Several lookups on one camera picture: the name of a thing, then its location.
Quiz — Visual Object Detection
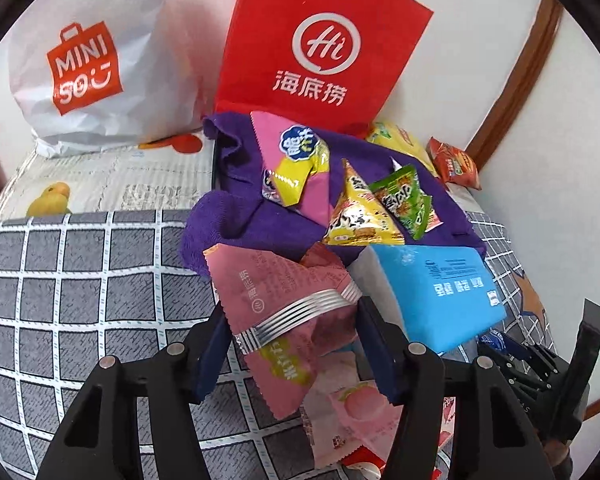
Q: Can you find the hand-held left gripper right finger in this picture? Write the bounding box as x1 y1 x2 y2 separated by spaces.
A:
355 297 556 480

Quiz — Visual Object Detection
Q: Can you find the large pink snack packet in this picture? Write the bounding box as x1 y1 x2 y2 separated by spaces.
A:
250 111 333 228

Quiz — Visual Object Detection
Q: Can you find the orange chip bag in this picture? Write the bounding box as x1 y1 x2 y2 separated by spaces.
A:
426 136 482 191

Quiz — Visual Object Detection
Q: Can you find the yellow triangular snack packet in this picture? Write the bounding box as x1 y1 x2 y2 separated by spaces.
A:
322 159 406 247

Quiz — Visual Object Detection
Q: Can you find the red paper shopping bag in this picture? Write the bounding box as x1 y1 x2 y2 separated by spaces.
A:
212 0 435 136

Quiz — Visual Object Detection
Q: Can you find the pink silver striped snack packet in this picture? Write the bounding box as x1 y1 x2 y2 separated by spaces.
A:
203 243 363 421

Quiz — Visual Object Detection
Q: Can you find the blue tissue box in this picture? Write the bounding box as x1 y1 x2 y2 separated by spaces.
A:
347 245 507 357

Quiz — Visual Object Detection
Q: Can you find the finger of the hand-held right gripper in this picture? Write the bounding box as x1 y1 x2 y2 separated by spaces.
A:
480 341 528 386

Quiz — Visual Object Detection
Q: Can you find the small blue snack packet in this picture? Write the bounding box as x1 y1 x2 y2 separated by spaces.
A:
479 332 507 357

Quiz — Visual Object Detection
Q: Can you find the pale pink peach snack packet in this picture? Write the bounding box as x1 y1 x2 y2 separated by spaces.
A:
300 350 407 469

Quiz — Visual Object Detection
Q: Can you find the yellow chip bag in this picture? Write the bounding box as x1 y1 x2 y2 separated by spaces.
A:
365 121 438 177

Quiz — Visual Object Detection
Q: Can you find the grey checked tablecloth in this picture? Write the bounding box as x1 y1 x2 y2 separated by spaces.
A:
0 209 556 480

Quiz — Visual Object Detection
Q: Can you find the white red fruit snack packet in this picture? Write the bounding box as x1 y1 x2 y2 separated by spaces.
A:
430 395 456 453

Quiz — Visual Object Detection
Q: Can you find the brown wooden door frame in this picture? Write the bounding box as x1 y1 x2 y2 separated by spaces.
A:
467 0 567 162

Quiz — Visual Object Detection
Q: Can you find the white plastic shopping bag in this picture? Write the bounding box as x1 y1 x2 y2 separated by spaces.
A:
7 0 207 159

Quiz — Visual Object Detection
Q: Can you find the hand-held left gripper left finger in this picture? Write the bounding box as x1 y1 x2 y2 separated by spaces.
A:
36 305 231 480

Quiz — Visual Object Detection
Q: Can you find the purple towel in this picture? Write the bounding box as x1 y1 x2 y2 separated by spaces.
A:
180 112 487 279

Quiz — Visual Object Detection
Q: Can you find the green snack packet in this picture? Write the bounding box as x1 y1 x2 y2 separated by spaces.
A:
369 164 443 241

